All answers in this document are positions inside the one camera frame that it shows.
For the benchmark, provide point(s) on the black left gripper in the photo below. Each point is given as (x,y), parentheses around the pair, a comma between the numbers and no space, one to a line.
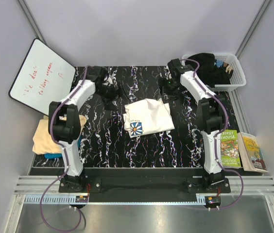
(109,104)

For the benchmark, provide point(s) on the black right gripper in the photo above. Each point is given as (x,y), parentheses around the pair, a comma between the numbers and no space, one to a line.
(173,95)

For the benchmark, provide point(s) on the white flower print t-shirt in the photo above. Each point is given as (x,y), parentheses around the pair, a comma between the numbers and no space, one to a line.
(146,117)

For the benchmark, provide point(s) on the beige t-shirt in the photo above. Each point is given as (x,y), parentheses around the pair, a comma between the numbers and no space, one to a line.
(43,142)

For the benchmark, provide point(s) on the blue t-shirt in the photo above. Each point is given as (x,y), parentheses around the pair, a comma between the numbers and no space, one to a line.
(58,155)

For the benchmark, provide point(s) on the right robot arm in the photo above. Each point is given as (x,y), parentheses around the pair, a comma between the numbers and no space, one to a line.
(211,116)

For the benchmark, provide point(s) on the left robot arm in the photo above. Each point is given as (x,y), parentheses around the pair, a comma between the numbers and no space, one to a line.
(64,121)

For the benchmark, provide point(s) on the black t-shirt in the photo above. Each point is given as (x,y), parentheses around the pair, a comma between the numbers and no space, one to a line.
(208,72)

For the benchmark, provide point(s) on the blue item in basket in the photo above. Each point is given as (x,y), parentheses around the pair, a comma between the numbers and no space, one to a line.
(219,63)

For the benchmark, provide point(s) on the beige item in basket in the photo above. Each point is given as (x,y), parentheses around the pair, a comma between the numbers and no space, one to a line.
(228,69)

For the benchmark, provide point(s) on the white plastic basket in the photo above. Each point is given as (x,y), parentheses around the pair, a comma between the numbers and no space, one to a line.
(238,78)

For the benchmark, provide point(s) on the whiteboard with red writing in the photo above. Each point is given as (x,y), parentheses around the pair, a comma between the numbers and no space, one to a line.
(43,77)

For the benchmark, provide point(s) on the green treehouse book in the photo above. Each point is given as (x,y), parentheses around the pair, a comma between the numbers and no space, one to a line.
(230,156)

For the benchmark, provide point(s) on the yellow paperback book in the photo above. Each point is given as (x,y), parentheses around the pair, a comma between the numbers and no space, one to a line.
(250,153)

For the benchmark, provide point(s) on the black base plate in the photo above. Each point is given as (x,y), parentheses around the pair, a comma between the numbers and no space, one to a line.
(192,180)

